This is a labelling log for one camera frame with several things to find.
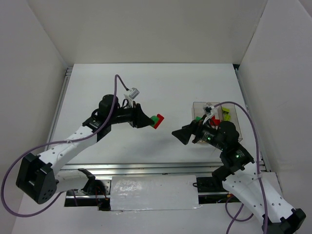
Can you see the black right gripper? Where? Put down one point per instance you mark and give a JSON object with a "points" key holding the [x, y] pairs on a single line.
{"points": [[195, 131]]}

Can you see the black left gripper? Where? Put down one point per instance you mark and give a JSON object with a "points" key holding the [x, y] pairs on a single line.
{"points": [[136, 116]]}

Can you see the green lego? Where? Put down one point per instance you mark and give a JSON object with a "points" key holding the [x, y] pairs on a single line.
{"points": [[157, 120]]}

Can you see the red long lego brick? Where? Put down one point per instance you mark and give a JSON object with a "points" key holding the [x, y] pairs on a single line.
{"points": [[214, 121]]}

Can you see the red curved lego with lime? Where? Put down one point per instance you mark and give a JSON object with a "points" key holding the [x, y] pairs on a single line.
{"points": [[226, 114]]}

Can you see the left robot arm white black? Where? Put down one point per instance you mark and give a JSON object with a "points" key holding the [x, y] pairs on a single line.
{"points": [[39, 175]]}

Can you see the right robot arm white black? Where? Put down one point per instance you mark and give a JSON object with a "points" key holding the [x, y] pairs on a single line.
{"points": [[239, 176]]}

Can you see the clear container left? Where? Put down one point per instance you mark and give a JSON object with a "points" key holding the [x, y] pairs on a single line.
{"points": [[197, 111]]}

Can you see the clear container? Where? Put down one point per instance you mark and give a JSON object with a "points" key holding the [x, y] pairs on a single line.
{"points": [[234, 118], [218, 113], [197, 111]]}

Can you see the clear container middle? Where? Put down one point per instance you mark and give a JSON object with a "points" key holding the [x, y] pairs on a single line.
{"points": [[218, 113]]}

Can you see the clear container right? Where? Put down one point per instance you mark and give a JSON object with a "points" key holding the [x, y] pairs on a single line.
{"points": [[234, 118]]}

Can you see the white foam cover panel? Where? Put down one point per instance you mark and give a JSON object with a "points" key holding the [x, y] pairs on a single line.
{"points": [[145, 193]]}

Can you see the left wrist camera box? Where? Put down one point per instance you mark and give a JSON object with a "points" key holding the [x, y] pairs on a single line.
{"points": [[131, 93]]}

